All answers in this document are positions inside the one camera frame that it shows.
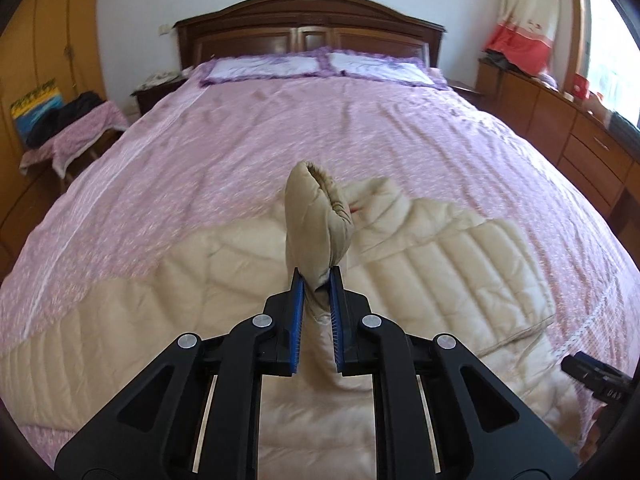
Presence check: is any dark wooden headboard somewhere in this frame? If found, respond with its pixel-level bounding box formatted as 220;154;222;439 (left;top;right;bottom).
172;0;447;72

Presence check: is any bed with pink floral bedspread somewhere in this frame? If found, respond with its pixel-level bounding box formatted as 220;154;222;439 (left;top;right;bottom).
0;57;640;473

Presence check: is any white pillow with purple frill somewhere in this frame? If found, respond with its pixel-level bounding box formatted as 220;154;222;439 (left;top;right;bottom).
325;50;450;91
199;53;332;87

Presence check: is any window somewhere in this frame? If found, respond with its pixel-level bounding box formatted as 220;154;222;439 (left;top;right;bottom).
575;0;640;128

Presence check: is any yellow wooden wardrobe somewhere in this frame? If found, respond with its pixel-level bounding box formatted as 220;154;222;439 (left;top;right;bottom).
0;0;110;281

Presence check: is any wooden stool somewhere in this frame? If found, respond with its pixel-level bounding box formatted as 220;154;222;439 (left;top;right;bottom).
20;127;127;193

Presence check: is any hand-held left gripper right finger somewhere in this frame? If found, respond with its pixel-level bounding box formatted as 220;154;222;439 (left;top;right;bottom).
329;265;579;480

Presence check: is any pile of clothes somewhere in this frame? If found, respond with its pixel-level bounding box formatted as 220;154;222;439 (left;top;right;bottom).
481;49;560;89

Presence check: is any brown wooden drawer cabinet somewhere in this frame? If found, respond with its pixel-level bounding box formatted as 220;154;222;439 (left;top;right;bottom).
474;57;640;243

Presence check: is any cream and red curtain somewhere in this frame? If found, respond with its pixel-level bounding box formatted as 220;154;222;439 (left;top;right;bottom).
486;0;583;75

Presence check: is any pink floral cloth cover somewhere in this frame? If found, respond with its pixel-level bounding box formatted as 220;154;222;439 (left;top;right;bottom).
19;101;131;177

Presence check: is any dark wooden nightstand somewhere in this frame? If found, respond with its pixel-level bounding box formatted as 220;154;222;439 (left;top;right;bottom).
131;76;190;117
444;78;485;111

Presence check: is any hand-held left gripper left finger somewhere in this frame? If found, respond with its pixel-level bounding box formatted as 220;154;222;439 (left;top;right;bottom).
54;267;306;480

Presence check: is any beige quilted down jacket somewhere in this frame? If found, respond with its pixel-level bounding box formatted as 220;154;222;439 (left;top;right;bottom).
0;161;598;480

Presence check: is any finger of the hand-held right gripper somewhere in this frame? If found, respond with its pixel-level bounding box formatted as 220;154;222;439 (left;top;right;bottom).
560;352;601;387

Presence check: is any dark clothing bundle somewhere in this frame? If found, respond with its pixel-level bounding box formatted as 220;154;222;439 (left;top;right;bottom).
25;91;105;149

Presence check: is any blue and yellow bag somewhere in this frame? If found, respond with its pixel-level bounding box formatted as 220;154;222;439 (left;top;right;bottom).
11;78;64;149

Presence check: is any patterned cloth on nightstand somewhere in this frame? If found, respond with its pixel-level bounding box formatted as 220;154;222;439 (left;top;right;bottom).
137;67;195;89

